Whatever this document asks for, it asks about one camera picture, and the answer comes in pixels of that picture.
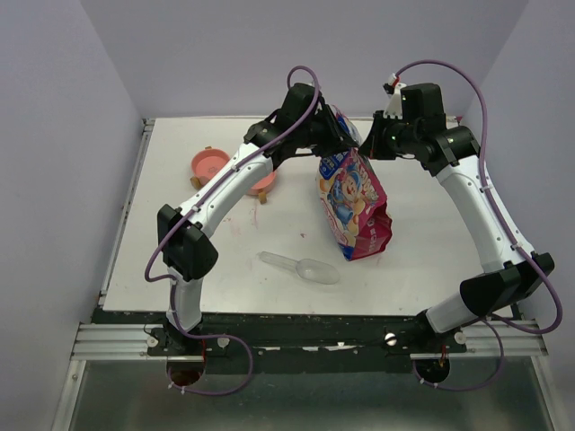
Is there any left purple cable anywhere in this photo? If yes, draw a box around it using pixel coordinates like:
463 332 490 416
143 66 321 397

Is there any pink bowl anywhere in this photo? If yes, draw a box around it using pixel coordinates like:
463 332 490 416
247 172 277 196
190 147 230 189

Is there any pink bowl right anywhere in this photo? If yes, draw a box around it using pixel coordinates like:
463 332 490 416
247 172 277 196

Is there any clear plastic scoop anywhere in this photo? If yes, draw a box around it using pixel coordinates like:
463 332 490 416
259 251 341 286

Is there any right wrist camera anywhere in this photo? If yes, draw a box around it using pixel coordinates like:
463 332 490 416
383 74 405 119

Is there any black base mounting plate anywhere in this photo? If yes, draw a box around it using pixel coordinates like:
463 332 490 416
92 309 466 374

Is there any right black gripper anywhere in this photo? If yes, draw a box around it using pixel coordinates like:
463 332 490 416
357 110 419 161

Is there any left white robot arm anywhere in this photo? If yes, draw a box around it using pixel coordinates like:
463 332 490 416
157 84 360 355

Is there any wooden bowl stand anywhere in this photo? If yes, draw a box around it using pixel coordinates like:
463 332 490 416
189 145 270 204

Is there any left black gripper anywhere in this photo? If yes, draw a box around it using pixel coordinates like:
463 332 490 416
296 104 356 159

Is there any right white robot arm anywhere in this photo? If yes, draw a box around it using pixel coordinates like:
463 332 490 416
359 79 554 352

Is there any pink pet food bag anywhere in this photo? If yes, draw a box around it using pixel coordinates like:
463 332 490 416
314 105 394 263

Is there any pink bowl left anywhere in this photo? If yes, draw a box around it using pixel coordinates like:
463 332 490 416
190 147 230 189

